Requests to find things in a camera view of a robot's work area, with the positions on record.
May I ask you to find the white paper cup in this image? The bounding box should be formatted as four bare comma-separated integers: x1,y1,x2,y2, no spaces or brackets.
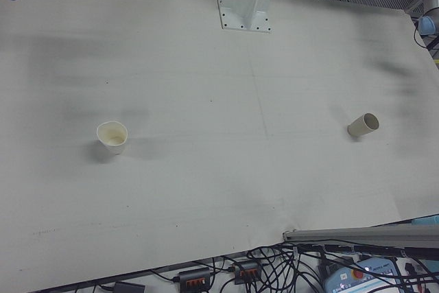
96,120,129,156

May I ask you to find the beige paper cup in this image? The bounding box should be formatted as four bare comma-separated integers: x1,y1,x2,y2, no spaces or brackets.
346,112,380,137

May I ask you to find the black hub with orange ports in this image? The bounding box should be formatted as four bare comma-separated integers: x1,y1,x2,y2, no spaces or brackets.
174,266,212,289
230,261,263,285

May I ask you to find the black power adapter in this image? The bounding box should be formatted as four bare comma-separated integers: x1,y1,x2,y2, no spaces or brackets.
112,281,145,293

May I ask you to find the aluminium profile post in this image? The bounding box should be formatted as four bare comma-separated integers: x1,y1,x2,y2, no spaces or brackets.
283,219,439,242

